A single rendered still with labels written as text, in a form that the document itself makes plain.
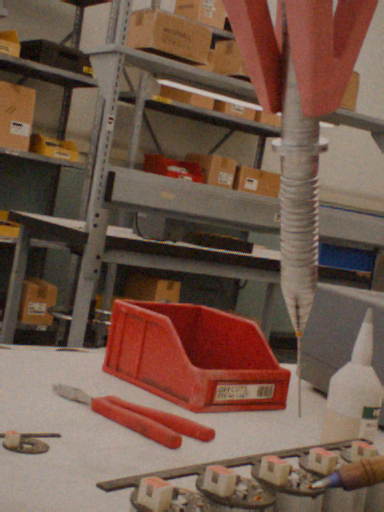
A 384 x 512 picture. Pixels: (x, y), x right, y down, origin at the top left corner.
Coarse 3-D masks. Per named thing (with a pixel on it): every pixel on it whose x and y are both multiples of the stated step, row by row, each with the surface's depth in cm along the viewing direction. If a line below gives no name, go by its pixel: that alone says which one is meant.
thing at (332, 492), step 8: (336, 488) 29; (360, 488) 30; (328, 496) 29; (336, 496) 29; (344, 496) 29; (352, 496) 30; (360, 496) 30; (328, 504) 29; (336, 504) 29; (344, 504) 29; (352, 504) 30; (360, 504) 30
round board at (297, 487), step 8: (256, 464) 29; (256, 472) 28; (296, 472) 29; (304, 472) 29; (256, 480) 28; (264, 480) 28; (296, 480) 28; (304, 480) 28; (312, 480) 28; (320, 480) 29; (272, 488) 27; (280, 488) 27; (288, 488) 27; (296, 488) 28; (304, 488) 28; (312, 488) 28
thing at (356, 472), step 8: (376, 456) 28; (344, 464) 28; (352, 464) 28; (360, 464) 28; (368, 464) 28; (376, 464) 28; (344, 472) 28; (352, 472) 28; (360, 472) 28; (368, 472) 27; (376, 472) 28; (344, 480) 27; (352, 480) 27; (360, 480) 27; (368, 480) 27; (376, 480) 28; (344, 488) 28; (352, 488) 28
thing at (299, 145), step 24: (288, 48) 23; (288, 72) 23; (288, 96) 23; (288, 120) 23; (312, 120) 23; (288, 144) 24; (312, 144) 24; (288, 168) 24; (312, 168) 24; (288, 192) 24; (312, 192) 24; (288, 216) 24; (312, 216) 24; (288, 240) 25; (312, 240) 25; (288, 264) 25; (312, 264) 25; (288, 288) 25; (312, 288) 25
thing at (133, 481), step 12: (324, 444) 34; (336, 444) 34; (348, 444) 34; (372, 444) 36; (252, 456) 30; (288, 456) 31; (300, 456) 31; (180, 468) 27; (192, 468) 28; (204, 468) 28; (228, 468) 29; (108, 480) 25; (120, 480) 25; (132, 480) 25; (168, 480) 26; (108, 492) 24
